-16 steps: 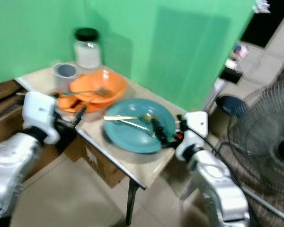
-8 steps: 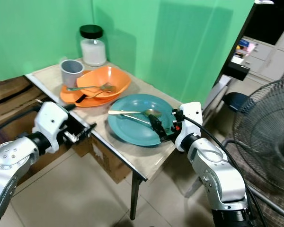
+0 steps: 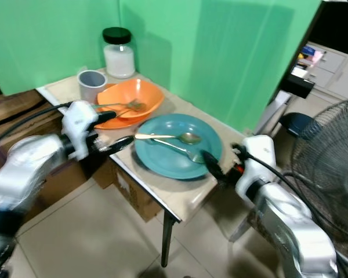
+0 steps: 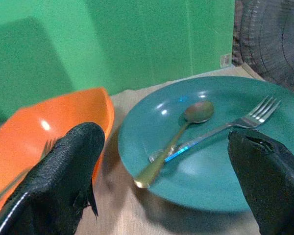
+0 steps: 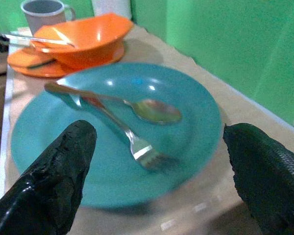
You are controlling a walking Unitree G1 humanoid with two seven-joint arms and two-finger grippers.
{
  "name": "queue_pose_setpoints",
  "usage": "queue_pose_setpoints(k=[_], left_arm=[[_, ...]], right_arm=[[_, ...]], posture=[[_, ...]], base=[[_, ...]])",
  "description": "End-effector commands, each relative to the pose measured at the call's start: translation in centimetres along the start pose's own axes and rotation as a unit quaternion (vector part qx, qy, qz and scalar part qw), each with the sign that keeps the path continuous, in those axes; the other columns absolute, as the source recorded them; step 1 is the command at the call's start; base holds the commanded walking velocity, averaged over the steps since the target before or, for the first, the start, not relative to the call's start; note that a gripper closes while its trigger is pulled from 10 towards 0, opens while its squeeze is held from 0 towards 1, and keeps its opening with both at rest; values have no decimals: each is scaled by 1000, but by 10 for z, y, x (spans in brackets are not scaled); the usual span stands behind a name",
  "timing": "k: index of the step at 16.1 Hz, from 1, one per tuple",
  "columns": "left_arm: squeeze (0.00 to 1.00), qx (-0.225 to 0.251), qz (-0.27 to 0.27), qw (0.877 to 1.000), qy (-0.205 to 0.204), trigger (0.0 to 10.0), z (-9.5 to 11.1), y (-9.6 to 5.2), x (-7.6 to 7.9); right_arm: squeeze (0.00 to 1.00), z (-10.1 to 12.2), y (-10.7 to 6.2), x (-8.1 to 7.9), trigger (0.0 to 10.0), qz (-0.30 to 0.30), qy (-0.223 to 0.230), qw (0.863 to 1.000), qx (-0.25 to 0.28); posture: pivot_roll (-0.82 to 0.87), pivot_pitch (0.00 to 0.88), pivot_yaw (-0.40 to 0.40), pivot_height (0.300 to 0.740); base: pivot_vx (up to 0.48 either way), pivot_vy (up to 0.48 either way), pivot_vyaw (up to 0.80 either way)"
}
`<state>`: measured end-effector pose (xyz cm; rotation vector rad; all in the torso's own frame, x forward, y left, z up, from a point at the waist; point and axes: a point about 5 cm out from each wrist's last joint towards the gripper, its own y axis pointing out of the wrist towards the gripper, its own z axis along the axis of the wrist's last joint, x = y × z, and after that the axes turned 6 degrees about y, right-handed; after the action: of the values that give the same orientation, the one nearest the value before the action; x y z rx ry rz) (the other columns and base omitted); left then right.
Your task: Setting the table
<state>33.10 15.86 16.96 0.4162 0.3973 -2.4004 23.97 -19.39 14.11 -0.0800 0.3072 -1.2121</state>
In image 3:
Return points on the silver fork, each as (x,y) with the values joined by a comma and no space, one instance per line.
(188,153)

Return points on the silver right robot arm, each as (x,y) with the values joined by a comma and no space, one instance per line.
(296,231)

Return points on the gold fork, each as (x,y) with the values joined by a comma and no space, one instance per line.
(134,105)

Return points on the grey cup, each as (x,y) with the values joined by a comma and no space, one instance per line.
(90,88)

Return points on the gold spoon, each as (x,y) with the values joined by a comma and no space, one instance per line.
(189,138)

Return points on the orange bowl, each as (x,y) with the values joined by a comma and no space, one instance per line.
(139,91)

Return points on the teal plate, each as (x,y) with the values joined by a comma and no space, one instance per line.
(168,163)

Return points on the small brown cardboard box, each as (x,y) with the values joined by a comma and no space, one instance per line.
(136,197)

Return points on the glass jar with black lid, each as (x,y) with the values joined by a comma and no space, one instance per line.
(119,61)

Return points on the dark blue chair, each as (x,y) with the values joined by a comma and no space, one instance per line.
(298,123)

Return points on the large brown cardboard box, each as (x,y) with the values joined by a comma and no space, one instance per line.
(23,104)

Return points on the black box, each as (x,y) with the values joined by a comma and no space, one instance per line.
(297,87)

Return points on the black beige-table leg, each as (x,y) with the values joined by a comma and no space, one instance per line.
(167,240)

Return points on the black standing fan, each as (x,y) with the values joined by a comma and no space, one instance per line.
(330,156)

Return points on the green backdrop panel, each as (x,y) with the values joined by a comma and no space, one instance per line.
(220,58)
(52,40)

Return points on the white drawer cabinet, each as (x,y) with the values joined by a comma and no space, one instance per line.
(333,69)

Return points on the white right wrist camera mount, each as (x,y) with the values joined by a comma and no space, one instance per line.
(258,156)

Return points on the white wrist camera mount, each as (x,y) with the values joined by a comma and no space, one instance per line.
(80,124)
(258,156)

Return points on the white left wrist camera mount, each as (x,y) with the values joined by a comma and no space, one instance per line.
(80,124)

